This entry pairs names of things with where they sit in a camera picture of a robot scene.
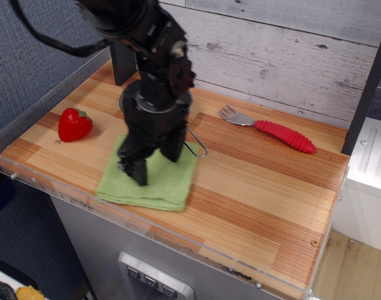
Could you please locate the red handled metal fork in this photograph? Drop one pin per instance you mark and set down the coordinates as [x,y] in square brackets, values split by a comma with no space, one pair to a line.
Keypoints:
[285,134]

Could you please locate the red plastic strawberry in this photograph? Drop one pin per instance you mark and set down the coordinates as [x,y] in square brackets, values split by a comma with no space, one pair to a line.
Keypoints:
[74,124]

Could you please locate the yellow object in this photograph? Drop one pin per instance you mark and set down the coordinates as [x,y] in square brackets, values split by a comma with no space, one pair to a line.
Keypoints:
[29,293]

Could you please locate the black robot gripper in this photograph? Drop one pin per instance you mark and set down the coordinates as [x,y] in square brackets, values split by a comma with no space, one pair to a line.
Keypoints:
[171,149]

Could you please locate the grey toy cabinet front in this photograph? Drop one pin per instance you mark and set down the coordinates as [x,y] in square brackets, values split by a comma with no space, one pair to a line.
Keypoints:
[98,241]

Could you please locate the clear acrylic guard rail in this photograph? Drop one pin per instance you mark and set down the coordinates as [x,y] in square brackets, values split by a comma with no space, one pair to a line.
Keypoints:
[256,205]

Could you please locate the white side cabinet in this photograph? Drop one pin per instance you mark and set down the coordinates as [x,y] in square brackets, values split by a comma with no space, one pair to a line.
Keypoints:
[357,214]

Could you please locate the green cloth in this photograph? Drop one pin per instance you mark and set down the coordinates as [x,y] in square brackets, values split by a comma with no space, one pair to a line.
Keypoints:
[168,183]

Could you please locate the dark grey corner post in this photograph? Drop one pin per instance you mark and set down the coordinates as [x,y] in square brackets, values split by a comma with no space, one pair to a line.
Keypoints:
[124,62]

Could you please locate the silver dispenser button panel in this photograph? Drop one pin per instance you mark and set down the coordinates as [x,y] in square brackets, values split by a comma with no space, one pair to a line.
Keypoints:
[165,285]

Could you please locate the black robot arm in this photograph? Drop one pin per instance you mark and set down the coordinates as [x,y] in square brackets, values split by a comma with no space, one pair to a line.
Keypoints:
[151,32]

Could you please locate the small steel pot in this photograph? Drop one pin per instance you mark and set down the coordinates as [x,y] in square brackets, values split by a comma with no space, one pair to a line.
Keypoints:
[199,147]

